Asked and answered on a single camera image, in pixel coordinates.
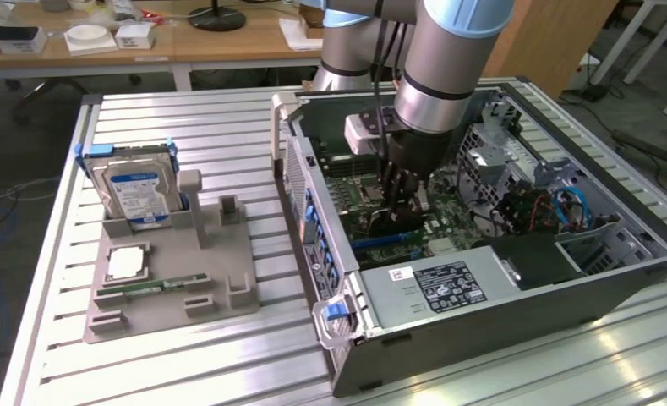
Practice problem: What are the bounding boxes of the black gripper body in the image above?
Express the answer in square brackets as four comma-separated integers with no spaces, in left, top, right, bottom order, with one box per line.
[385,129,453,184]

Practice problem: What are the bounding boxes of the black graphics card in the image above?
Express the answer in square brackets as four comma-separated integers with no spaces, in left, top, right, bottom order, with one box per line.
[362,206,428,240]

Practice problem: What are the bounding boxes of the CPU socket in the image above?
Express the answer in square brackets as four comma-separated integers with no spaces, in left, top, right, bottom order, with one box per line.
[354,175,390,203]

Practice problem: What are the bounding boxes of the green motherboard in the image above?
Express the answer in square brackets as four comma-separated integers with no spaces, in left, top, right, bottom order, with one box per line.
[309,141,484,270]

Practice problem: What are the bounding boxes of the silver perforated disk bay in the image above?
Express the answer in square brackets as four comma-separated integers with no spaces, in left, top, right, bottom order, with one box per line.
[454,122,542,221]

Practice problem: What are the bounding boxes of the blue expansion slot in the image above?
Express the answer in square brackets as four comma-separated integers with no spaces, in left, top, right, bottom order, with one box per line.
[348,232,413,250]

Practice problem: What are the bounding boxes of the grey power supply unit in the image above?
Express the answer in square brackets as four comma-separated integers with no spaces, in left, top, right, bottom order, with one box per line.
[357,246,524,331]

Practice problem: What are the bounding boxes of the blue case latch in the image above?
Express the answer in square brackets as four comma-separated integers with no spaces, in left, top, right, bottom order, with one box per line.
[321,297,348,325]

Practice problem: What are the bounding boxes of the wooden cabinet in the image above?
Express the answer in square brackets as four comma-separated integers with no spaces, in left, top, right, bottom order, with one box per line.
[478,0,621,98]

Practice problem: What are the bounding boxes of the white carton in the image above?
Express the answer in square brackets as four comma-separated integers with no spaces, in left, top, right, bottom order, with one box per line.
[277,16,324,52]

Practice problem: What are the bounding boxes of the black open PC case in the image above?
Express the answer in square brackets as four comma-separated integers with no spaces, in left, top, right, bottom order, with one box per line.
[268,82,667,398]

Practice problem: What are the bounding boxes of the brown cardboard box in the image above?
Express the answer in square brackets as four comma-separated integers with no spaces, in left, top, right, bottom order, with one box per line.
[300,0,326,29]

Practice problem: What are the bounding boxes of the wooden desk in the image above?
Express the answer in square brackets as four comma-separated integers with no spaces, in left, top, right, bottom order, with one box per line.
[0,0,480,81]

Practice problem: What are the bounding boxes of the hard disk in blue caddy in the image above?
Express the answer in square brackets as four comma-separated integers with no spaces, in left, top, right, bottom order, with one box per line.
[72,138,190,232]

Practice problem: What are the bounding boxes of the black round lamp base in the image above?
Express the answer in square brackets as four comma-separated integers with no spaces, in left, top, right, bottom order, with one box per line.
[186,0,248,33]

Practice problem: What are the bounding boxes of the green RAM stick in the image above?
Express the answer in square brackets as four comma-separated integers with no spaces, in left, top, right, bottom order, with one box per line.
[94,273,209,297]

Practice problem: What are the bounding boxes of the silver CPU chip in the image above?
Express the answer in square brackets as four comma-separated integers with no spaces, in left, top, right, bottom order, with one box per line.
[106,248,150,283]

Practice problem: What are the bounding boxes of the grey parts rack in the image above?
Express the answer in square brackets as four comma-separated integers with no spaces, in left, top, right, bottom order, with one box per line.
[82,168,260,346]

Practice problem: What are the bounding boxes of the white labelled box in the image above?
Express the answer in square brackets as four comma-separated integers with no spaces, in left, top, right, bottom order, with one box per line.
[113,23,157,50]

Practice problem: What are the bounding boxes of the white round container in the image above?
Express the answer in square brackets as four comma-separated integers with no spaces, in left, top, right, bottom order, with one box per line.
[62,24,120,56]

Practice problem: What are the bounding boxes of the black chair base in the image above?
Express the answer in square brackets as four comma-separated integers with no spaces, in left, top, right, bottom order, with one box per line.
[4,74,142,126]

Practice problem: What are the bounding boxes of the white box black lid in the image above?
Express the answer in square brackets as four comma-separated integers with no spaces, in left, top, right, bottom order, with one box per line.
[0,25,49,55]

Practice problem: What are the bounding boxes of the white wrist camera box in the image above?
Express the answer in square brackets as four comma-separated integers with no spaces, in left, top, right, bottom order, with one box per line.
[341,112,390,156]

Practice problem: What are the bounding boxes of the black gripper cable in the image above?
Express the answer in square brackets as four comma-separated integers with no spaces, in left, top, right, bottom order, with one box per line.
[369,19,410,170]

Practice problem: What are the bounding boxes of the red wire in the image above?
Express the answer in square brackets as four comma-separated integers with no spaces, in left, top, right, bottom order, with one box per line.
[526,192,553,232]

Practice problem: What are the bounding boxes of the blue wire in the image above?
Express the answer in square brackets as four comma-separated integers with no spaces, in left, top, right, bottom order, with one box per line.
[552,188,593,233]

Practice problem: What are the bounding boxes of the silver disk bay bracket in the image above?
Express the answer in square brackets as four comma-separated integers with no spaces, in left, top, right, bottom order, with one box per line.
[554,222,656,276]

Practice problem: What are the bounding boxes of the white table frame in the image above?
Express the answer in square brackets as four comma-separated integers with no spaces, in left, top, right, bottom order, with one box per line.
[589,0,667,116]

